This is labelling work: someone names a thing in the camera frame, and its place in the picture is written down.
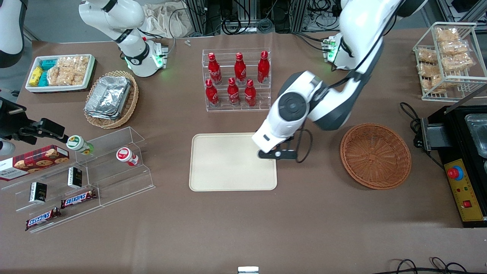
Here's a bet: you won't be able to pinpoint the aluminium frame with cables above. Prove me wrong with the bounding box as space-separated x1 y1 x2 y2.
182 0 344 36

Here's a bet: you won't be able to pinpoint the clear acrylic stepped shelf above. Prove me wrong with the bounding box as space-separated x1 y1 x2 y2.
0 126 156 234

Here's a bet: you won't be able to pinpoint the steel machine pan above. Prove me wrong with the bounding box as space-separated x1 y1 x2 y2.
465 113 487 159

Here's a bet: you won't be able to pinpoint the stacked aluminium foil trays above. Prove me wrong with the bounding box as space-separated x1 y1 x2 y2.
84 75 132 121

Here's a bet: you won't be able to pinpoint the black metal side bracket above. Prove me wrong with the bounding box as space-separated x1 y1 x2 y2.
420 117 452 152

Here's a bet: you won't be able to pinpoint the clear acrylic bottle rack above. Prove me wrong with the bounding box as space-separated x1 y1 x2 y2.
201 48 272 112

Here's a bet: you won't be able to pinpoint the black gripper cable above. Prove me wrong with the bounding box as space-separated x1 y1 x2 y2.
295 129 314 164

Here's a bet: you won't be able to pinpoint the rice cracker snack pack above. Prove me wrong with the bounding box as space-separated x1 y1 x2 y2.
417 48 439 64
442 53 475 73
435 27 460 43
439 40 469 56
47 67 87 87
418 62 442 77
56 56 90 72
422 75 446 94

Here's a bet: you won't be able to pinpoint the beige rectangular serving tray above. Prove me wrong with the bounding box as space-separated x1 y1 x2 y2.
189 132 278 192

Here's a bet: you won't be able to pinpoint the green lid yogurt bottle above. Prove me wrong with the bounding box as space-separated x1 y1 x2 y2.
66 135 94 156

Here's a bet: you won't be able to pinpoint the red lid yogurt bottle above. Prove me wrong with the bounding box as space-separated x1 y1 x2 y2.
116 147 140 167

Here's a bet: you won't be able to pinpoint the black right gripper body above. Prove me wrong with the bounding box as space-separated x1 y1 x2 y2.
0 97 30 140

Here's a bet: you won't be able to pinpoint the black sealing machine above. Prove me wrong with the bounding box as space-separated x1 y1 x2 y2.
420 104 487 228

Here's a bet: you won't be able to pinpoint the Snickers chocolate bar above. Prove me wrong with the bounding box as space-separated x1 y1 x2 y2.
60 189 98 209
25 207 62 232

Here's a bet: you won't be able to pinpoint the light woven wicker basket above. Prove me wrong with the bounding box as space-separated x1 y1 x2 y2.
83 70 140 130

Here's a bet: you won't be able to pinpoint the grey metal machine lever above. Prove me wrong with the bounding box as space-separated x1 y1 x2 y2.
444 84 487 114

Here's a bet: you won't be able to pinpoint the crumpled beige cloth bag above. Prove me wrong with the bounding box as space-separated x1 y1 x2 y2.
142 3 192 39

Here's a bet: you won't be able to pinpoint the red cola bottle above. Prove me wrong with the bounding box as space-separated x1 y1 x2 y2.
205 79 220 108
234 52 247 85
257 50 270 84
227 78 241 107
244 79 257 108
207 52 223 85

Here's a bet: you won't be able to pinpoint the black power cable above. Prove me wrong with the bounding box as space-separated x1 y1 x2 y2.
399 102 444 170

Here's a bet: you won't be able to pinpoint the white wire rack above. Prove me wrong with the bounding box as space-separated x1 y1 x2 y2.
412 22 487 102

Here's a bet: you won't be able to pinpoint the white rectangular snack bin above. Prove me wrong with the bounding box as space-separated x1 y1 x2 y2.
25 54 96 94

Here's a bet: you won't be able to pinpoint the small black carton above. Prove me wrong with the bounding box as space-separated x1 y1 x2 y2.
29 182 48 204
67 166 83 190

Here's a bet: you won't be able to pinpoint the black floor cables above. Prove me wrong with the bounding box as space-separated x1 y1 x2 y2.
384 257 481 274

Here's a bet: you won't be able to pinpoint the yellow snack packet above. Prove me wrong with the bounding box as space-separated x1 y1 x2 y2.
29 66 44 87

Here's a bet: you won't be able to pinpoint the red chocolate cookie box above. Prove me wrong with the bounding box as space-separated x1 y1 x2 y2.
0 144 70 182

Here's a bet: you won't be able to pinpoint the round brown wicker basket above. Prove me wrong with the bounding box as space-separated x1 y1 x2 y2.
340 123 412 190

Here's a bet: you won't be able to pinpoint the yellow control panel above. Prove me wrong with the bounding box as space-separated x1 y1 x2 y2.
444 159 486 223

